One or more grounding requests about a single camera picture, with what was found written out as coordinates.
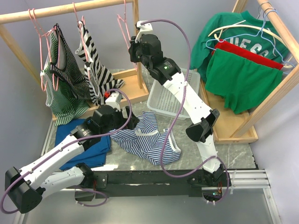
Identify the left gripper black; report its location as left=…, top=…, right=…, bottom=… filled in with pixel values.
left=100, top=105, right=139, bottom=135

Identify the blue cloth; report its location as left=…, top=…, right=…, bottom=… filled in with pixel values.
left=55, top=118, right=112, bottom=171

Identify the pink hanger with blue top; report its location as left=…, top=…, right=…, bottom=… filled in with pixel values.
left=116, top=0, right=139, bottom=70

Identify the blue white striped tank top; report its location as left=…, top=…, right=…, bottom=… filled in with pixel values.
left=110, top=112, right=181, bottom=166

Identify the green striped tank top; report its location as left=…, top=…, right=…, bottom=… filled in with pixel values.
left=45, top=24, right=91, bottom=126

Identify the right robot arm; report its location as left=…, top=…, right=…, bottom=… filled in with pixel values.
left=128, top=34, right=224, bottom=186

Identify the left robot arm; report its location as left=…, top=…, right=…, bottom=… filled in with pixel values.
left=4, top=105, right=139, bottom=214

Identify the black white striped tank top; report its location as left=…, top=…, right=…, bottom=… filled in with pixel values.
left=83, top=26, right=125, bottom=105

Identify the cream white hanger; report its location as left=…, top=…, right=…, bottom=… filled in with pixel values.
left=207, top=20, right=294, bottom=69

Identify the red cloth on hanger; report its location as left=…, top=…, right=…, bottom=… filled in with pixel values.
left=215, top=41, right=283, bottom=70

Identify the pink hanger far left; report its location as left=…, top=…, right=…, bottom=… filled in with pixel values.
left=28, top=8, right=50, bottom=92

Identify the left wooden clothes rack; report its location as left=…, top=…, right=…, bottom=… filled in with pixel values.
left=0, top=0, right=149, bottom=106

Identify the wooden clothes rack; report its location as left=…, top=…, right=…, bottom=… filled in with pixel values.
left=0, top=0, right=149, bottom=106
left=199, top=0, right=299, bottom=144

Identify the white plastic perforated basket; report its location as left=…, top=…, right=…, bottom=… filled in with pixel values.
left=147, top=70, right=200, bottom=118

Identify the black base beam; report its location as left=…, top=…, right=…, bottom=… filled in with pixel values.
left=93, top=169, right=232, bottom=199

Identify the green sweatshirt with letters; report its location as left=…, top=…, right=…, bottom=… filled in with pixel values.
left=190, top=11, right=289, bottom=82

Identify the green t-shirt front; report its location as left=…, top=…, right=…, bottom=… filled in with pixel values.
left=205, top=49, right=283, bottom=114

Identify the right wooden clothes rack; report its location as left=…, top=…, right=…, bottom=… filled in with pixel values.
left=199, top=0, right=299, bottom=144

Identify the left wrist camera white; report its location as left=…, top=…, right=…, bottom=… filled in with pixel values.
left=105, top=92, right=122, bottom=110

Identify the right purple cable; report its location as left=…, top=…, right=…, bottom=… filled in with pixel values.
left=140, top=19, right=231, bottom=203

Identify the purple cable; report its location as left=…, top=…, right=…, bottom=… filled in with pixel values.
left=140, top=19, right=231, bottom=203
left=0, top=88, right=133, bottom=214

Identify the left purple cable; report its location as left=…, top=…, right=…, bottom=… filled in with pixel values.
left=0, top=88, right=133, bottom=214

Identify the light blue wire hanger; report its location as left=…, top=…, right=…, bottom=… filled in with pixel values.
left=206, top=11, right=295, bottom=69

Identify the aluminium frame rail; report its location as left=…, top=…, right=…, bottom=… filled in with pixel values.
left=228, top=169, right=271, bottom=189

